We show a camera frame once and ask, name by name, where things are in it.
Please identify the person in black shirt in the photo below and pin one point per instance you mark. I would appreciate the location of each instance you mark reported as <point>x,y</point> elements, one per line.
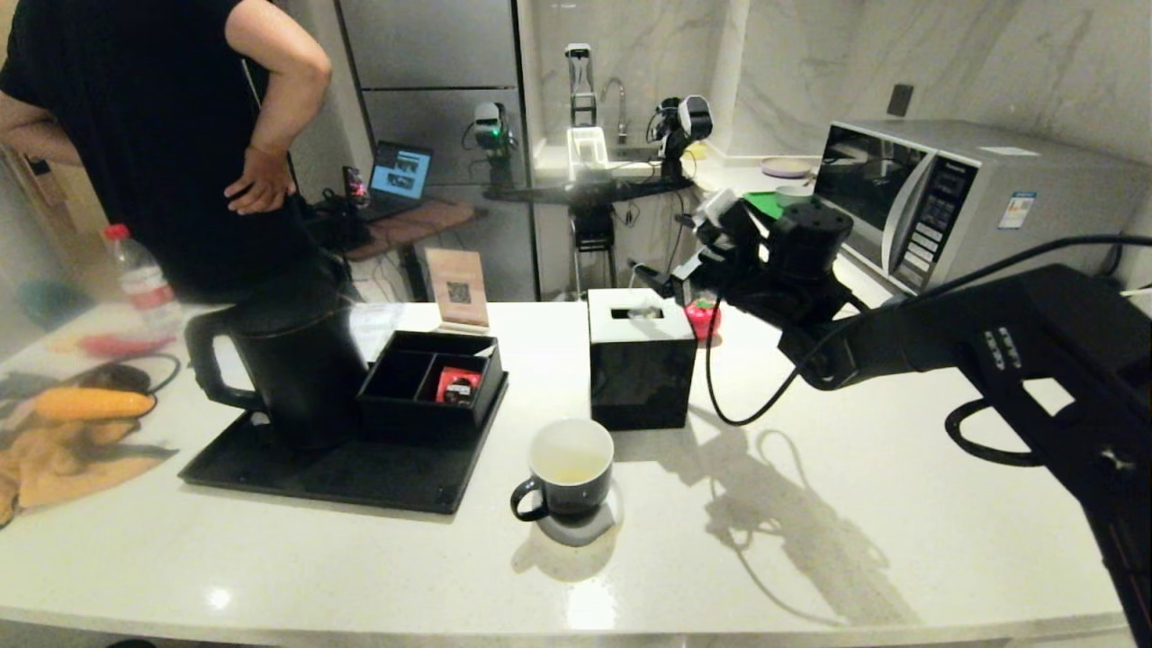
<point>153,135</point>

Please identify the person's right forearm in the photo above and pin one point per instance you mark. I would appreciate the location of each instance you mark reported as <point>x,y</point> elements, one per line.
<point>297,108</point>

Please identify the teal object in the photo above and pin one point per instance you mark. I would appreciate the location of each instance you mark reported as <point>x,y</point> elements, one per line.
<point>45,301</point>

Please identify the white paper sachet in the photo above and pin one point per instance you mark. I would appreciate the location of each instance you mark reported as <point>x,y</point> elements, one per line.
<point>483,348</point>

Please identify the red chili pepper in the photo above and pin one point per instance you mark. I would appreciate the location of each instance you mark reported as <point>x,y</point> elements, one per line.
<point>112,346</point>

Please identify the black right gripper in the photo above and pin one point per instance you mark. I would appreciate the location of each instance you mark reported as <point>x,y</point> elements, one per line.
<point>733,279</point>

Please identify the yellow cloth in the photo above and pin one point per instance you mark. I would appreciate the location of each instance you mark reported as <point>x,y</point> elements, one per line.
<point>63,468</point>

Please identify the black tissue box white lid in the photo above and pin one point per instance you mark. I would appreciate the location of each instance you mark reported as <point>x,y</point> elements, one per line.
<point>639,378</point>

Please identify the open laptop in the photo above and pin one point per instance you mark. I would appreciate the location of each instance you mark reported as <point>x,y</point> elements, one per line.
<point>400,173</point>

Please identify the white round coaster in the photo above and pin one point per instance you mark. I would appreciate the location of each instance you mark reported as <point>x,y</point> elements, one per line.
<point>589,536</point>

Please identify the silver microwave oven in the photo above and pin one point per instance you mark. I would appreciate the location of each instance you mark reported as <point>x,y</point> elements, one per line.
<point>1035,207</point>

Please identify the brown QR code sign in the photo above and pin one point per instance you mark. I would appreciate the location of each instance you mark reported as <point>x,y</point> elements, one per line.
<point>457,288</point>

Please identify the yellow corn cob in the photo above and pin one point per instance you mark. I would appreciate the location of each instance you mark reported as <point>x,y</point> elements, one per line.
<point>94,405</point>

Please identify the green tray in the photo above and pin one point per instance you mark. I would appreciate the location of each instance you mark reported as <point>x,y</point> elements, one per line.
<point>763,203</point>

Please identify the yellow sponge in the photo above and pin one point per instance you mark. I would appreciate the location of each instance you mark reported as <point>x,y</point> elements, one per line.
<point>695,152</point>

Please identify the black computer mouse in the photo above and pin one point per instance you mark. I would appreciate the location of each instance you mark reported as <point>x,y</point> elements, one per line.
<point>112,378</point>

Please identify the person's left forearm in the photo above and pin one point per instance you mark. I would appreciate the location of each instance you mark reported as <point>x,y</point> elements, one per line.
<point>31,130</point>

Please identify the grey refrigerator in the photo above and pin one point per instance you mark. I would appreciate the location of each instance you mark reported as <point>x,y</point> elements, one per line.
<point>450,45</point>

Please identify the black mounting bar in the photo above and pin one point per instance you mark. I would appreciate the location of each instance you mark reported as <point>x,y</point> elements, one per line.
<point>585,191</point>

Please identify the grey tea bag sachet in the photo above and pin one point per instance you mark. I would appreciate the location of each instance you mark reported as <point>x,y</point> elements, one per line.
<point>643,312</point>

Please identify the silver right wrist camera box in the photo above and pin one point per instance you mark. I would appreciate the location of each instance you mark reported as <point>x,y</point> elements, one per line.
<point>720,209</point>

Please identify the chrome sink faucet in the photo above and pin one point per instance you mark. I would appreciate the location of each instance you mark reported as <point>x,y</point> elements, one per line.
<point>621,108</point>

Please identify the black wall socket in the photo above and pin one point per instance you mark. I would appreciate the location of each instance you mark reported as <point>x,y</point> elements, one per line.
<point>898,101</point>

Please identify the dark mug white inside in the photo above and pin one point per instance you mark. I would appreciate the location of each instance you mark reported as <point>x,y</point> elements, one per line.
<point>571,495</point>

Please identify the red tomato shaped ornament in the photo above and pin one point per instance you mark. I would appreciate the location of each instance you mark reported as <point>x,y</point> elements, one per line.
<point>702,322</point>

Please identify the black electric kettle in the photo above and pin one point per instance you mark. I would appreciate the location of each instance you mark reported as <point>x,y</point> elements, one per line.
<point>297,369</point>

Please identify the white dish rack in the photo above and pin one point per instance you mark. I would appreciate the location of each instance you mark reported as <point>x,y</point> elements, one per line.
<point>587,152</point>

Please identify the white paper sheet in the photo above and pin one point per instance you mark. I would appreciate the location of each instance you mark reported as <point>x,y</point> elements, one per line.
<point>378,328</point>

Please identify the pale pink plate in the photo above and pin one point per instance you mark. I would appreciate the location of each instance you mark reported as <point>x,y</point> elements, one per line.
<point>785,167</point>

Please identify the black serving tray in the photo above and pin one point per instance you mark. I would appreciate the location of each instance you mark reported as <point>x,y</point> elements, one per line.
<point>360,477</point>

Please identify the person's right hand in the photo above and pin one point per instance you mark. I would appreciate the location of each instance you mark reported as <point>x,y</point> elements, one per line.
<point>263,184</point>

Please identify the small grey bowl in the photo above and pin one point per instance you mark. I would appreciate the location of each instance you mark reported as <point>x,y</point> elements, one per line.
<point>792,192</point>

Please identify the red sachet packet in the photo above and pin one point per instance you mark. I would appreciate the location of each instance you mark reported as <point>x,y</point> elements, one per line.
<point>457,385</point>

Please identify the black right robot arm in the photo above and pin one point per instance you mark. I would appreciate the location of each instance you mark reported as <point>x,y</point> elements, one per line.
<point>990,342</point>

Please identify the plastic bottle red cap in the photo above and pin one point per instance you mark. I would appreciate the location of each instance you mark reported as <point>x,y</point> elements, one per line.
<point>139,279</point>

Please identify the black compartment box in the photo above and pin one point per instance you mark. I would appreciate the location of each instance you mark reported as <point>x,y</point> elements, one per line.
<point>396,409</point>

